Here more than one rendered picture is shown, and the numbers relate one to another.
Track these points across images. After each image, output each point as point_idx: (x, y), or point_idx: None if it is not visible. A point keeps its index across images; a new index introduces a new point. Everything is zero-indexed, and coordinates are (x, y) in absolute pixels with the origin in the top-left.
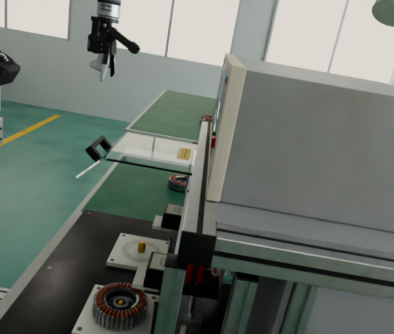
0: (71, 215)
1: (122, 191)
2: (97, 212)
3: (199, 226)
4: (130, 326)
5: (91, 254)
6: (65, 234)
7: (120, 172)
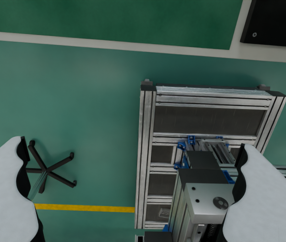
0: (241, 57)
1: (148, 0)
2: (252, 23)
3: None
4: None
5: None
6: None
7: (67, 19)
